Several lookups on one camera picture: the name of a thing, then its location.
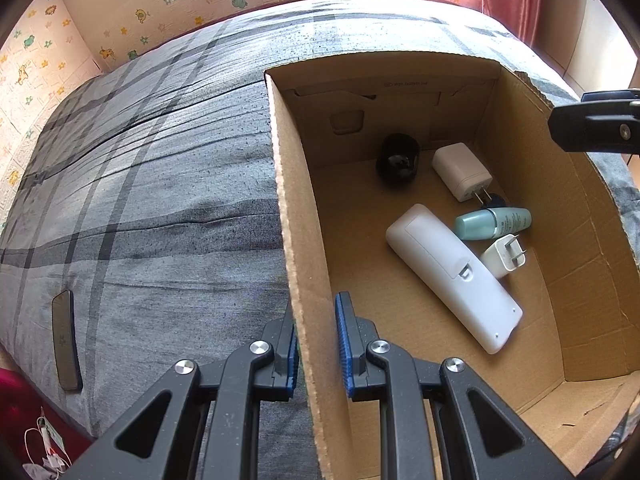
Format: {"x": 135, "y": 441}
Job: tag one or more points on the white remote control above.
{"x": 450, "y": 275}

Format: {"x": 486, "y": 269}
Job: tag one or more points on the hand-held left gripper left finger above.
{"x": 294, "y": 370}

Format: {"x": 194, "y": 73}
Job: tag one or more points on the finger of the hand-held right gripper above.
{"x": 590, "y": 122}

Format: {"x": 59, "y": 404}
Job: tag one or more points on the grey plaid bed sheet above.
{"x": 150, "y": 185}

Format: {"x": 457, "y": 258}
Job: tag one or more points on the red mattress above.
{"x": 20, "y": 410}

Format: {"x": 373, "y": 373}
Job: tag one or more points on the small white charger plug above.
{"x": 497, "y": 260}

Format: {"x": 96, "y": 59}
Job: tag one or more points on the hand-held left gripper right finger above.
{"x": 342, "y": 345}

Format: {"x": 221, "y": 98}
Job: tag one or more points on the green cosmetic bottle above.
{"x": 480, "y": 224}

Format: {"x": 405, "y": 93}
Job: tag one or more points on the black cup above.
{"x": 397, "y": 160}

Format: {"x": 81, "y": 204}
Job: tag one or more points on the beige wardrobe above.
{"x": 590, "y": 45}

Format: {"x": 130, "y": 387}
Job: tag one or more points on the black smartphone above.
{"x": 66, "y": 345}

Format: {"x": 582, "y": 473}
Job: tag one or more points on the large white charger plug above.
{"x": 457, "y": 167}

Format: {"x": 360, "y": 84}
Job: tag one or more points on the cardboard box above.
{"x": 370, "y": 280}

